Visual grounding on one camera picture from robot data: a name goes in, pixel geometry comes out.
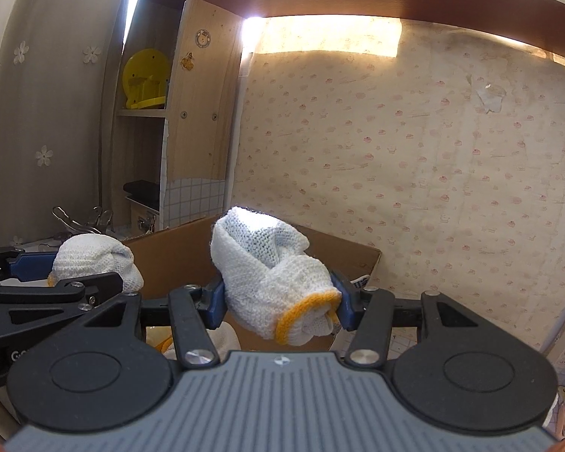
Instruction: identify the wooden shelf unit left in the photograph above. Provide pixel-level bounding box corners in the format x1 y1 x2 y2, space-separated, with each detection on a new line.
102 0 243 236

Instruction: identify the black item on shelf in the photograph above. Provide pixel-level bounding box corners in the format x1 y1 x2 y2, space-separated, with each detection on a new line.
123 180 160 210

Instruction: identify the yellow plastic holder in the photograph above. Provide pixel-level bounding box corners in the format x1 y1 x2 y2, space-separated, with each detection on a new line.
121 48 171 109

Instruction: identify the white glove in box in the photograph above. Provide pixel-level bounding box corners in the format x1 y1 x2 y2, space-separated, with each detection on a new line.
158 322 241 362

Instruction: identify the white glove roll yellow cuff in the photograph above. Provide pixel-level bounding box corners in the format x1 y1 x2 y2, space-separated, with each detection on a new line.
210 207 342 346

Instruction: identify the brown cardboard box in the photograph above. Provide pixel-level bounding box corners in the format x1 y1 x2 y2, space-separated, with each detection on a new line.
122 213 383 354

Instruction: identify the white glove bundle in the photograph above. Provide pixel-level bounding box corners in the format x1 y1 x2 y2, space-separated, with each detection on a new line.
47 234 145 293

